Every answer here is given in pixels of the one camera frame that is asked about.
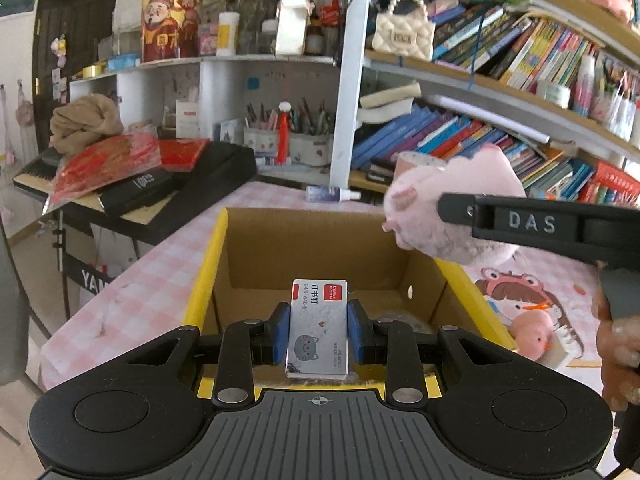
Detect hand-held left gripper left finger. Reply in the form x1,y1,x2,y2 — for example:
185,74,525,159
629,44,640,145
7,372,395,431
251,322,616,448
122,302,292,408

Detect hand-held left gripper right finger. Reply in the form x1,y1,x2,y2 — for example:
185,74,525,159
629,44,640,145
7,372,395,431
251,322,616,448
347,300,521,407

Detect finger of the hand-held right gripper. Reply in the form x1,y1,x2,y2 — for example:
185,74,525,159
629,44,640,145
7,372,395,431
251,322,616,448
437,192,476,227

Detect pink pig plush toy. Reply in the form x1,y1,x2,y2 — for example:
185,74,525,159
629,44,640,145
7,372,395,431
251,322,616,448
381,143,529,266

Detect grey staples box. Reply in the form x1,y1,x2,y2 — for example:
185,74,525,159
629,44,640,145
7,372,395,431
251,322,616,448
283,278,350,380

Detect yellow cardboard box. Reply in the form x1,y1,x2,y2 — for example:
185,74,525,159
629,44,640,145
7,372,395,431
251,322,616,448
182,206,519,402

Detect pink chick plush toy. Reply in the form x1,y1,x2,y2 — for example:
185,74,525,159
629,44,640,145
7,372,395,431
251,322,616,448
509,309,556,362

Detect person's right hand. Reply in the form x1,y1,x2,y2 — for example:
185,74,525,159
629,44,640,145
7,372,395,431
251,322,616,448
590,290,640,412

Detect pink cartoon girl container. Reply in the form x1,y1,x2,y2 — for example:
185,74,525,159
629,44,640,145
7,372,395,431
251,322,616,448
394,152,452,187

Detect row of colourful books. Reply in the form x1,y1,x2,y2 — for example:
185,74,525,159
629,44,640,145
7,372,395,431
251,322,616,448
350,104,640,207

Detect purple spray bottle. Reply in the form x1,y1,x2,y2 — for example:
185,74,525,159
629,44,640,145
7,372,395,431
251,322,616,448
304,184,362,205

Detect white tape roll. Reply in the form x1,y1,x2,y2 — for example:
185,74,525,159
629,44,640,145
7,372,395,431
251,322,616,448
535,78,572,110

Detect large patterned pen holder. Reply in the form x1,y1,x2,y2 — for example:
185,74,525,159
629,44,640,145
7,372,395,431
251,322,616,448
288,132,334,167

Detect pink checkered tablecloth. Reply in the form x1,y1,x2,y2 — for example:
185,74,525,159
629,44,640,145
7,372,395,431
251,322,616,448
40,180,640,407

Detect white bookshelf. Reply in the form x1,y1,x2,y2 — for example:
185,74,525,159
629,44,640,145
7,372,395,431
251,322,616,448
69,0,640,196

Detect black electronic keyboard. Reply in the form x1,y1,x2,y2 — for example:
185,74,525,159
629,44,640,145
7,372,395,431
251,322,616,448
12,140,259,239

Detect cream quilted pearl handbag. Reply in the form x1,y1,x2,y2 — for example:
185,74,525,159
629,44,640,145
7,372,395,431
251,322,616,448
373,0,435,61

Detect red tassel ornament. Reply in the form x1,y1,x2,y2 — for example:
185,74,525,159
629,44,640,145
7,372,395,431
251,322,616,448
276,101,294,165

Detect small patterned pen holder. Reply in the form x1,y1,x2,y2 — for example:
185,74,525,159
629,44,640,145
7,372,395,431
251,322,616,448
243,127,280,159

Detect red envelope packet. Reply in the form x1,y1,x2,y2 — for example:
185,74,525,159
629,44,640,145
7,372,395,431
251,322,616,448
158,138,210,171

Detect black keyboard stand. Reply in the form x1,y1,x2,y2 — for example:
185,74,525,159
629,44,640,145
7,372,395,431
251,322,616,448
52,209,142,322

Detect white box red label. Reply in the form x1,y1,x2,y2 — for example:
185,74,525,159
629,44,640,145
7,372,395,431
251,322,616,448
174,99,201,140

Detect red paper decorations packet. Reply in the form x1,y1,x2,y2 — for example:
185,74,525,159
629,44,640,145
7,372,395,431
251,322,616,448
49,133,164,204

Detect white paper carton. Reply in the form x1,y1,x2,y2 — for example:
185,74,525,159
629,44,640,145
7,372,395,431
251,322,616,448
273,0,310,57

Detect white bottle yellow label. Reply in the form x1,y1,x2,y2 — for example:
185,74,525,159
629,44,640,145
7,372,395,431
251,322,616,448
215,11,240,56

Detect beige cloth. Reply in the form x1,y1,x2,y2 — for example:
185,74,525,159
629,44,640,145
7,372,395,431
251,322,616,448
49,93,125,155

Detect small pink box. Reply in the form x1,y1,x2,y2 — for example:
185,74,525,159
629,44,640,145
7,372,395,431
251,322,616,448
198,24,221,56

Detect light blue box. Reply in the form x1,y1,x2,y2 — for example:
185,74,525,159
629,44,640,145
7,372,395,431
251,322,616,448
106,52,141,72

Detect fortune god paper lantern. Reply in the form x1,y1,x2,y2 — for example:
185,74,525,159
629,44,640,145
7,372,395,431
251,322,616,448
141,0,202,64

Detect pink toy on door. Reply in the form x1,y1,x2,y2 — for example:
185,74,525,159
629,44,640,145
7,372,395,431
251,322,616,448
49,34,69,69

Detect black door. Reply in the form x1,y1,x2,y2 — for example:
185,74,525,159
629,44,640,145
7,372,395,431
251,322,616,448
32,0,124,162

